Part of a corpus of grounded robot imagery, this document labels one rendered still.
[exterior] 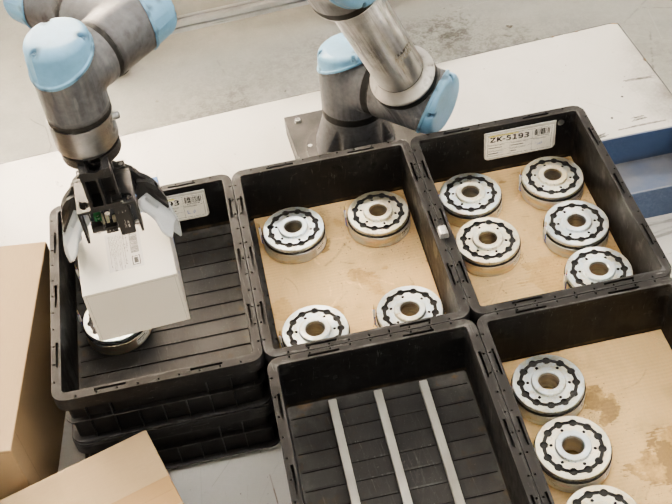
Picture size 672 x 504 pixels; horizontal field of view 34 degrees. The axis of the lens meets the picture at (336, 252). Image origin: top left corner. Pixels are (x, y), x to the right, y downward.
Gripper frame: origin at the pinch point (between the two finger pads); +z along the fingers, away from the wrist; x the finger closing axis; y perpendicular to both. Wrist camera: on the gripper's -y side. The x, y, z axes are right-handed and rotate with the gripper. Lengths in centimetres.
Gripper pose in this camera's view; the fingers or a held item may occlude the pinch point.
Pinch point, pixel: (125, 244)
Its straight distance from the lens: 147.3
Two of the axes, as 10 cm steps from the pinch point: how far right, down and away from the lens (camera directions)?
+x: 9.7, -2.4, 1.1
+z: 0.9, 6.8, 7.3
